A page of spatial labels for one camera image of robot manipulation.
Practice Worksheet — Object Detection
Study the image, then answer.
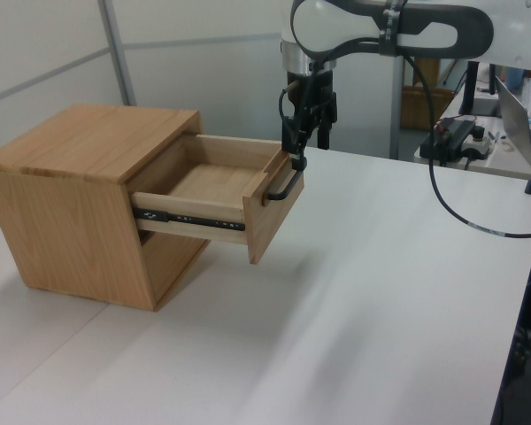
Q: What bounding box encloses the grey partition post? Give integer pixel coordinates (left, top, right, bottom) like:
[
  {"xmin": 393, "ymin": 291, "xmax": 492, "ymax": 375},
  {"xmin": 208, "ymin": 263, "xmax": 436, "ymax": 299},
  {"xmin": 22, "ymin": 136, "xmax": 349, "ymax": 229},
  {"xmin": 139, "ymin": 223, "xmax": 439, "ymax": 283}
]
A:
[{"xmin": 98, "ymin": 0, "xmax": 137, "ymax": 107}]

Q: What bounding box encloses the silver laptop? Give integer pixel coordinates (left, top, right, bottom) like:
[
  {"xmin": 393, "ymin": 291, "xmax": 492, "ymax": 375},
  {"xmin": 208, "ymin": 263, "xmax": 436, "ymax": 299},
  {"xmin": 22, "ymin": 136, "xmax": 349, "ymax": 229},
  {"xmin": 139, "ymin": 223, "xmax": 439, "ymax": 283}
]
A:
[{"xmin": 494, "ymin": 76, "xmax": 531, "ymax": 172}]

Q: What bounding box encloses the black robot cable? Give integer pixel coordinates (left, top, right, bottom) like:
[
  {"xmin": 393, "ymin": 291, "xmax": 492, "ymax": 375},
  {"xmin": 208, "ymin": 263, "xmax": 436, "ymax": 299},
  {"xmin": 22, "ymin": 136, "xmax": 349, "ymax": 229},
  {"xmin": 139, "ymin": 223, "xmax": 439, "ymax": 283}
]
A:
[{"xmin": 289, "ymin": 0, "xmax": 531, "ymax": 239}]

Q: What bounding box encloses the grey metal column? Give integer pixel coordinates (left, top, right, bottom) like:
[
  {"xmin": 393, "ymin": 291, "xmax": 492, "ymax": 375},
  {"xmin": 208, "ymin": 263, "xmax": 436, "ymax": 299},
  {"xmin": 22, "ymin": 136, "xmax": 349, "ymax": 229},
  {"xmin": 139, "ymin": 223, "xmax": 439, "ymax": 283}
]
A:
[{"xmin": 389, "ymin": 51, "xmax": 415, "ymax": 161}]

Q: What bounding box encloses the wooden drawer with black handle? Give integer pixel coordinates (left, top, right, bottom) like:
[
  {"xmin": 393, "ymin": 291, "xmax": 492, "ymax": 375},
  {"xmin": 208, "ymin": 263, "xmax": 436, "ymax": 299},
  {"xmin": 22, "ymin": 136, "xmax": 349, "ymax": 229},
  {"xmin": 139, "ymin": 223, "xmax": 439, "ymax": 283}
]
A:
[{"xmin": 130, "ymin": 134, "xmax": 306, "ymax": 266}]

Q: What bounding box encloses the black power box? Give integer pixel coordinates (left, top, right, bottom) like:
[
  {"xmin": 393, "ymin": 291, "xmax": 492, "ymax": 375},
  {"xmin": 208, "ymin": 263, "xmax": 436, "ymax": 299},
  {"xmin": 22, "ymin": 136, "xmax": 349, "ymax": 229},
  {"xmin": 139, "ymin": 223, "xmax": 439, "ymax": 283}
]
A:
[{"xmin": 432, "ymin": 116, "xmax": 477, "ymax": 155}]

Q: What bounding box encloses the wooden cabinet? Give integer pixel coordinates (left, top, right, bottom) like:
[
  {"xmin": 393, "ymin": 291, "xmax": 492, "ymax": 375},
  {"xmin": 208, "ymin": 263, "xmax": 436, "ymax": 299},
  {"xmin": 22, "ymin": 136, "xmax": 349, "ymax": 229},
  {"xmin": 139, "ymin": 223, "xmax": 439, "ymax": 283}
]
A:
[{"xmin": 0, "ymin": 103, "xmax": 210, "ymax": 313}]

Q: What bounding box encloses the wooden crate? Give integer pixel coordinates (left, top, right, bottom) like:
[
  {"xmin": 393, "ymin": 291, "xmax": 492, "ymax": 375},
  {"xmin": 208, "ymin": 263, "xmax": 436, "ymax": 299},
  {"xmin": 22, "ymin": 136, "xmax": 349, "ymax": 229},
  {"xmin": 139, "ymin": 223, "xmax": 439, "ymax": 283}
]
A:
[{"xmin": 400, "ymin": 57, "xmax": 457, "ymax": 132}]

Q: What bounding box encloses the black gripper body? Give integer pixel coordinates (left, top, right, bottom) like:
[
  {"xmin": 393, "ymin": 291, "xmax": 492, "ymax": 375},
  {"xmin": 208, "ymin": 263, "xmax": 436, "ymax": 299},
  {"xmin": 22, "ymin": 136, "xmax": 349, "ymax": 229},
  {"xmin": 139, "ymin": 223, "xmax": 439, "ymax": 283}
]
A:
[{"xmin": 285, "ymin": 69, "xmax": 337, "ymax": 117}]

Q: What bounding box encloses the dark table frame post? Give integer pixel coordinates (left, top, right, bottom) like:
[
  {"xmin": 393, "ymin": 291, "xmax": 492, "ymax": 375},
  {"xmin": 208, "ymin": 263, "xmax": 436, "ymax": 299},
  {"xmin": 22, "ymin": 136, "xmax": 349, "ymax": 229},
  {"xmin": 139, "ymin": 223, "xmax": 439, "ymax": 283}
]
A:
[{"xmin": 489, "ymin": 194, "xmax": 531, "ymax": 425}]

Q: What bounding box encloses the white side desk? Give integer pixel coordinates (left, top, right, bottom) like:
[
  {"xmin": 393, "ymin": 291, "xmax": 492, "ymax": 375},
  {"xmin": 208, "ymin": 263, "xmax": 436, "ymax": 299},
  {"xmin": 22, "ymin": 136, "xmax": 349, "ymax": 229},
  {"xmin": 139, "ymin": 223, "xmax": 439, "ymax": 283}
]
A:
[{"xmin": 413, "ymin": 88, "xmax": 531, "ymax": 181}]

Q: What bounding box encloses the grey emergency stop box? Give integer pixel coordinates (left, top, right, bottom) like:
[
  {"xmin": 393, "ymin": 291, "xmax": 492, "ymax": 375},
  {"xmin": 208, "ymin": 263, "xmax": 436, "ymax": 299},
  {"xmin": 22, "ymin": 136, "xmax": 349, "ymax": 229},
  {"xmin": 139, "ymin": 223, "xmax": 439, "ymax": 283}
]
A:
[{"xmin": 461, "ymin": 125, "xmax": 493, "ymax": 161}]

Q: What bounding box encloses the black monitor stand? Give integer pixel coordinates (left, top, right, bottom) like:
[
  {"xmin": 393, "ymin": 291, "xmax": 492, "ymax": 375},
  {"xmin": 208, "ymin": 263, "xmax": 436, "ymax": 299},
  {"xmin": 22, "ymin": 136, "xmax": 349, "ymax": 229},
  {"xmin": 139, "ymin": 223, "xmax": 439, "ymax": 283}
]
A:
[{"xmin": 458, "ymin": 60, "xmax": 502, "ymax": 118}]

